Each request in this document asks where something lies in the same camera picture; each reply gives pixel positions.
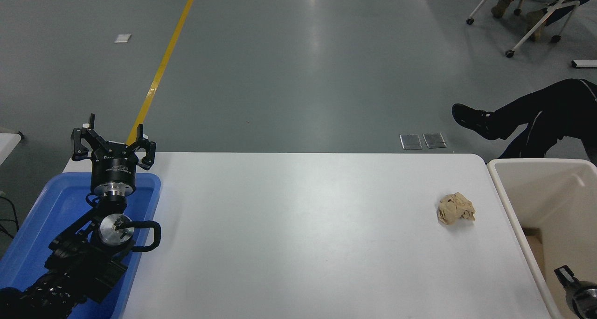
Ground large pale bin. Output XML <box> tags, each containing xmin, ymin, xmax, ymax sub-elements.
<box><xmin>486</xmin><ymin>158</ymin><xmax>597</xmax><ymax>319</ymax></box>

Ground blue plastic tray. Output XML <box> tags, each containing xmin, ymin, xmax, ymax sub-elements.
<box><xmin>0</xmin><ymin>172</ymin><xmax>162</xmax><ymax>319</ymax></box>

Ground yellow floor tape line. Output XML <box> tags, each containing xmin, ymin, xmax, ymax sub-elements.
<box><xmin>127</xmin><ymin>0</ymin><xmax>201</xmax><ymax>146</ymax></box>

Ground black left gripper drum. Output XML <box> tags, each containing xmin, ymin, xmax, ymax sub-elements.
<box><xmin>90</xmin><ymin>144</ymin><xmax>139</xmax><ymax>186</ymax></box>

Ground tan paper ball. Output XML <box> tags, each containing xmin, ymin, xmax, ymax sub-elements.
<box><xmin>437</xmin><ymin>192</ymin><xmax>476</xmax><ymax>225</ymax></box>

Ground black floor cables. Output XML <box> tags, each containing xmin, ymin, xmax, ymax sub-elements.
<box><xmin>0</xmin><ymin>191</ymin><xmax>20</xmax><ymax>239</ymax></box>

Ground white-framed wheeled chair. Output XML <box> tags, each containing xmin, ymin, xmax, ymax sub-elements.
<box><xmin>466</xmin><ymin>0</ymin><xmax>581</xmax><ymax>58</ymax></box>

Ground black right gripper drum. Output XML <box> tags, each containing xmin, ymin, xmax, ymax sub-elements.
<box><xmin>570</xmin><ymin>282</ymin><xmax>597</xmax><ymax>319</ymax></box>

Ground small white side table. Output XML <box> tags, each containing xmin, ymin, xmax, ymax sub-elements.
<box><xmin>0</xmin><ymin>132</ymin><xmax>23</xmax><ymax>166</ymax></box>

